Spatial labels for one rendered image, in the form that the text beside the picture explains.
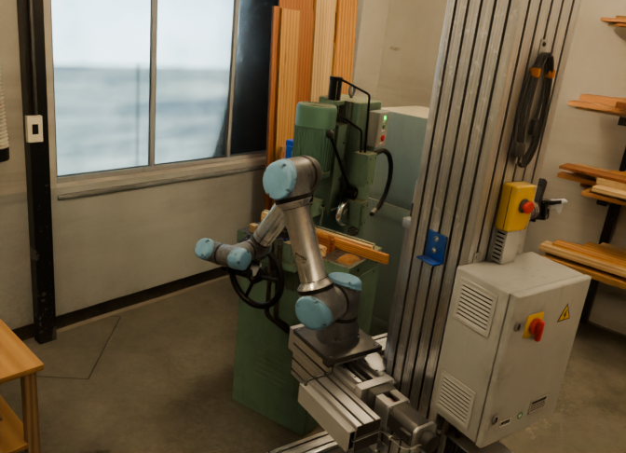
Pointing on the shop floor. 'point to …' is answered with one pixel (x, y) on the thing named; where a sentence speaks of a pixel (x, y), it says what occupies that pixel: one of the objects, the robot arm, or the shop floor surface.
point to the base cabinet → (278, 354)
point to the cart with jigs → (11, 347)
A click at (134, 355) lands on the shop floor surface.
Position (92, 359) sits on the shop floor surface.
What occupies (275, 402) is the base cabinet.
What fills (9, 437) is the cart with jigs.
